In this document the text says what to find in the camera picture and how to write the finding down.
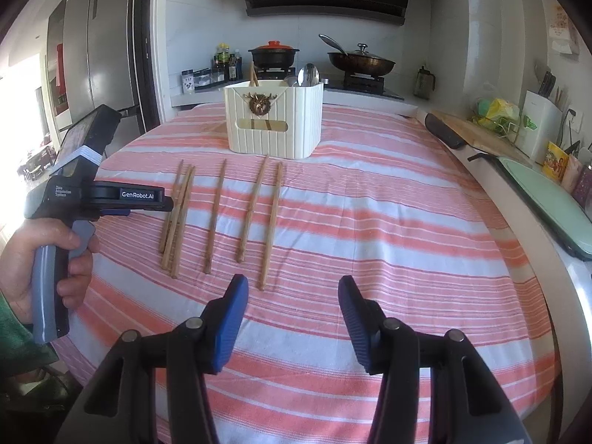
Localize wooden chopstick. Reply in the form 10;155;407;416
161;165;194;270
258;162;284;291
169;165;196;279
236;155;269;263
157;158;186;255
204;159;227;275

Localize green sleeve forearm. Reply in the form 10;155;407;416
0;296;58;378

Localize person's left hand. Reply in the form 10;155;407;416
1;219;99;325

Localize grey refrigerator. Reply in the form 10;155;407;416
47;0;142;152

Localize clear spice jar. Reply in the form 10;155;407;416
181;69;195;94

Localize sauce bottles group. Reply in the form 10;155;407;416
211;43;243;83

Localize green cutting board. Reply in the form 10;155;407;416
493;157;592;262

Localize cream ribbed utensil holder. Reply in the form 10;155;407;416
224;80;324;159

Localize chopsticks inside holder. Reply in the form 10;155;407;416
249;63;259;86

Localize pink striped tablecloth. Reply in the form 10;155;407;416
55;104;559;443

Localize black pot red lid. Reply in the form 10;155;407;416
249;40;299;70

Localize yellow snack packet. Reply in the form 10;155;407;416
543;141;569;184

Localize metal spoon in holder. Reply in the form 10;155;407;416
297;63;320;87

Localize wooden cutting board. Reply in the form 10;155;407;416
431;110;533;167

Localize white knife block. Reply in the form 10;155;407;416
515;90;562;164

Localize yellow green plastic bag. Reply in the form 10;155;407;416
471;98;520;135

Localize black gas stove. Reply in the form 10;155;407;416
255;67;404;101

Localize dark wok glass lid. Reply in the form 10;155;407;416
319;33;395;78

